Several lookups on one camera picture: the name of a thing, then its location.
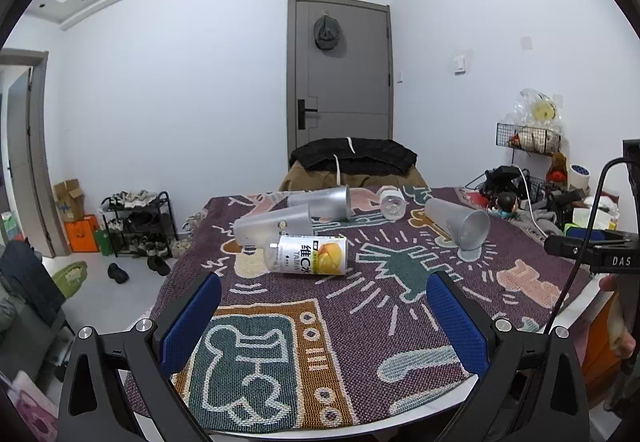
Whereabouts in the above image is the white cable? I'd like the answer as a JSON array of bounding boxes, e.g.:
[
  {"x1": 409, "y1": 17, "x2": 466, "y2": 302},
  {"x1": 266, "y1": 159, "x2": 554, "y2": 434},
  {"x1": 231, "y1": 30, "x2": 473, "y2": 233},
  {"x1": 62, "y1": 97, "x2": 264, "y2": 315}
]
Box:
[{"x1": 510, "y1": 163, "x2": 549, "y2": 243}]

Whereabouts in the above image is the frosted cup with cartoon print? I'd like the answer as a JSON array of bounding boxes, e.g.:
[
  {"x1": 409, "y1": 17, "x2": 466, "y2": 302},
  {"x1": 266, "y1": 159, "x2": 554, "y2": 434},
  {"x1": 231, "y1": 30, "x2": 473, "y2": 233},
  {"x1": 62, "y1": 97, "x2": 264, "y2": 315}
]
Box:
[{"x1": 233, "y1": 204, "x2": 314, "y2": 247}]

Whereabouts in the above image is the white wall switch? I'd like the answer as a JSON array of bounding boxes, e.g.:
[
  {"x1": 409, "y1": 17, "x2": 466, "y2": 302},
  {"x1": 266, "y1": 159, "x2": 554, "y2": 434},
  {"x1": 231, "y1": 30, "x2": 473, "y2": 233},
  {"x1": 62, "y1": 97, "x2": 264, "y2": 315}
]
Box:
[{"x1": 454, "y1": 54, "x2": 466, "y2": 75}]

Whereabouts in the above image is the black door handle lock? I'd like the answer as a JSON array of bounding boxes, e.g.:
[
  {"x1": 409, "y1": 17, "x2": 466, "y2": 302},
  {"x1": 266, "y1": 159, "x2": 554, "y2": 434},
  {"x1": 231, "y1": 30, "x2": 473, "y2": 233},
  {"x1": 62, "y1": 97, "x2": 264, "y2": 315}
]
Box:
[{"x1": 297, "y1": 99, "x2": 318, "y2": 130}]

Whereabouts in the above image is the orange box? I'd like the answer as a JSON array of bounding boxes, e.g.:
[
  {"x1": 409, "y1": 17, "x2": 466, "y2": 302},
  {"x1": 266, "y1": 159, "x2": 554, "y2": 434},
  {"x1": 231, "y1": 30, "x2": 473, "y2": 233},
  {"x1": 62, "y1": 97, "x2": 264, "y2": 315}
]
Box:
[{"x1": 64, "y1": 215, "x2": 99, "y2": 253}]

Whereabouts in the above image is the grey hat on door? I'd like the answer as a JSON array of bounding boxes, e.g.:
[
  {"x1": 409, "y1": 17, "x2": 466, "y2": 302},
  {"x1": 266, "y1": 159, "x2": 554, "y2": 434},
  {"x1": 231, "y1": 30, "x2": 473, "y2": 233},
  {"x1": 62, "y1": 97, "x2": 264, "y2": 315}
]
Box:
[{"x1": 314, "y1": 14, "x2": 342, "y2": 51}]

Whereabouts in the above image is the green slipper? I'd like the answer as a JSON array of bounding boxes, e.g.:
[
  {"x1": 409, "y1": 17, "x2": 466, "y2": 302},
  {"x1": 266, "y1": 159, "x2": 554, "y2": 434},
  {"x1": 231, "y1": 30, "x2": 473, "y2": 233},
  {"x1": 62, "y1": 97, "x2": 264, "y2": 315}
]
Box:
[{"x1": 52, "y1": 261, "x2": 88, "y2": 300}]

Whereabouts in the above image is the grey door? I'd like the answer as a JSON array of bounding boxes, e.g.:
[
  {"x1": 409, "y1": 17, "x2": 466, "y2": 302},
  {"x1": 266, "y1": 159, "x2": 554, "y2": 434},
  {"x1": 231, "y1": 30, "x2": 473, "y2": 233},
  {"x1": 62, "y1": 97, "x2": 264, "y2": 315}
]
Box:
[{"x1": 286, "y1": 0, "x2": 394, "y2": 152}]

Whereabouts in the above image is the black shoe on floor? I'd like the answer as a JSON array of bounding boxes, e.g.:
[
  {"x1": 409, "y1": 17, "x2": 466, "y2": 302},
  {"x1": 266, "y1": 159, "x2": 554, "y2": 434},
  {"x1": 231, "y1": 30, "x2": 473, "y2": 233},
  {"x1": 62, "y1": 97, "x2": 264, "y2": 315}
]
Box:
[
  {"x1": 146, "y1": 256, "x2": 171, "y2": 277},
  {"x1": 107, "y1": 263, "x2": 129, "y2": 285}
]

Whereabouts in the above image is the patterned purple woven blanket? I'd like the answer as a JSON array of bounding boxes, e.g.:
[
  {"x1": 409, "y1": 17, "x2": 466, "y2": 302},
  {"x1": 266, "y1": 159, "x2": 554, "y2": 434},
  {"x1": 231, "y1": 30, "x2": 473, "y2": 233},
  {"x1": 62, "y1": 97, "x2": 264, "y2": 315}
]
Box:
[{"x1": 153, "y1": 187, "x2": 589, "y2": 436}]

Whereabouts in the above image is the cardboard box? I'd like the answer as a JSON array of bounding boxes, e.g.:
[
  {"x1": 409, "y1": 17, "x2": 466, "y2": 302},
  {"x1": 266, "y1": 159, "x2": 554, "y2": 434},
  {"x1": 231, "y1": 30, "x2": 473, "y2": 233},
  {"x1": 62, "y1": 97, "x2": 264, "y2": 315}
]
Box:
[{"x1": 54, "y1": 179, "x2": 85, "y2": 222}]

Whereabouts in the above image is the grey cloth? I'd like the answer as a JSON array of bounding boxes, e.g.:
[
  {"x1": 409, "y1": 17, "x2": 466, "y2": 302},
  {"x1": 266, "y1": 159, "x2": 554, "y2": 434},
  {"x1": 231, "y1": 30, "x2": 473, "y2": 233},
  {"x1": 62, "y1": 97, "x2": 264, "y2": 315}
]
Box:
[{"x1": 512, "y1": 209, "x2": 563, "y2": 245}]

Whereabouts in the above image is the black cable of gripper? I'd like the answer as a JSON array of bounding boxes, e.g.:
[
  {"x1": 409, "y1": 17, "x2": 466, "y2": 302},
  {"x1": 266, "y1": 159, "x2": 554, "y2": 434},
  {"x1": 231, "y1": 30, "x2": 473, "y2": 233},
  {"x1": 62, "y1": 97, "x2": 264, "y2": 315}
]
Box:
[{"x1": 542, "y1": 156, "x2": 640, "y2": 335}]

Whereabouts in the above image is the black shoe rack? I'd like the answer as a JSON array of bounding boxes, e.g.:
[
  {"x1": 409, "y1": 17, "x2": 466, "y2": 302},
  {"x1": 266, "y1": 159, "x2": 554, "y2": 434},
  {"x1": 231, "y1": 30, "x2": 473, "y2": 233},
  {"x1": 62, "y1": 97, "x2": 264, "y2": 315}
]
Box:
[{"x1": 98, "y1": 190, "x2": 178, "y2": 258}]

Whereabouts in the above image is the person's right hand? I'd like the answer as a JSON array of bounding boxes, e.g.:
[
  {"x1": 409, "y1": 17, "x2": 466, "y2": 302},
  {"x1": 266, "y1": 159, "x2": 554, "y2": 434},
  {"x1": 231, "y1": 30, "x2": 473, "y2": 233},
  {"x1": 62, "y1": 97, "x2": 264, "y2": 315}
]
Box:
[{"x1": 599, "y1": 274, "x2": 639, "y2": 360}]

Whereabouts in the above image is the frosted plastic cup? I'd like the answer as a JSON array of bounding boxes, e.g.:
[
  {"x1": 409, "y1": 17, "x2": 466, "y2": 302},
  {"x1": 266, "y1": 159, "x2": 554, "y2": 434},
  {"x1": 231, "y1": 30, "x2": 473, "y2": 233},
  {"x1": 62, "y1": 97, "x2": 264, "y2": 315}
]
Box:
[
  {"x1": 424, "y1": 197, "x2": 490, "y2": 251},
  {"x1": 288, "y1": 185, "x2": 352, "y2": 220}
]

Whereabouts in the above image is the white vitamin drink cup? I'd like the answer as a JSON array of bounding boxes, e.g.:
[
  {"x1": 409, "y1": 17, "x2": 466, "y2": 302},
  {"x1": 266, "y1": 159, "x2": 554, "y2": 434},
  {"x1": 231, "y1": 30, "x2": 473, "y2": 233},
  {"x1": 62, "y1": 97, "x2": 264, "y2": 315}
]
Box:
[{"x1": 264, "y1": 236, "x2": 348, "y2": 277}]

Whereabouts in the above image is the white tape roll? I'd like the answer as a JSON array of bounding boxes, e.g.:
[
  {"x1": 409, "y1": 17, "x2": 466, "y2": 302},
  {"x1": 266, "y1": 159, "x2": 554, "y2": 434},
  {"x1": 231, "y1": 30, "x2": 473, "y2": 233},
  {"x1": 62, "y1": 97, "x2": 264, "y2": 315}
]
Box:
[{"x1": 567, "y1": 164, "x2": 591, "y2": 195}]

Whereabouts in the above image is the small clear plastic cup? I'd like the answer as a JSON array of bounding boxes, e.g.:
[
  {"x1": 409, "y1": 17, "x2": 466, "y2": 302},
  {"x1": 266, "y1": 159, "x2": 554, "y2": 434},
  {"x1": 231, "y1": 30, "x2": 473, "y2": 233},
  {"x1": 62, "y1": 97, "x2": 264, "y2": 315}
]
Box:
[{"x1": 380, "y1": 188, "x2": 407, "y2": 222}]

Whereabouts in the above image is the doll with black hair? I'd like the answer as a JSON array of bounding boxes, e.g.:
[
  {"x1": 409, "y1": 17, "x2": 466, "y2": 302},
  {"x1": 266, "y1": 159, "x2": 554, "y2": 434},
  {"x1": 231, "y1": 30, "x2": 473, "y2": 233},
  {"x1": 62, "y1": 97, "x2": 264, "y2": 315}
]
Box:
[{"x1": 492, "y1": 192, "x2": 518, "y2": 219}]

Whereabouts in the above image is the clear plastic bag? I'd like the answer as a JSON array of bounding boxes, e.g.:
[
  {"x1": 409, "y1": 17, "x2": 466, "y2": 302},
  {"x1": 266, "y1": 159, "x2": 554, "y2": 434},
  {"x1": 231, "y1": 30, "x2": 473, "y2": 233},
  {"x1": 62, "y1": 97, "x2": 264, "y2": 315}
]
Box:
[{"x1": 506, "y1": 88, "x2": 564, "y2": 133}]

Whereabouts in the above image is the black jacket on chair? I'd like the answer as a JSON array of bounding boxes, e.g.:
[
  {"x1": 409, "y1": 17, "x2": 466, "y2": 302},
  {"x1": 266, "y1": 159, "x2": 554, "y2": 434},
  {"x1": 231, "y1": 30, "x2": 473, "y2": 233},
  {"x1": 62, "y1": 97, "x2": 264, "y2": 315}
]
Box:
[{"x1": 288, "y1": 137, "x2": 418, "y2": 176}]

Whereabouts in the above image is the black wire wall basket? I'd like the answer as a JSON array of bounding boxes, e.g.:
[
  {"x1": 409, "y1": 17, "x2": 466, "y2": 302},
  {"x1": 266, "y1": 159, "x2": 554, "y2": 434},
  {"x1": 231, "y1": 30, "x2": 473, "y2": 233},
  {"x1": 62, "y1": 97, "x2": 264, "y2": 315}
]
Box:
[{"x1": 496, "y1": 123, "x2": 561, "y2": 156}]

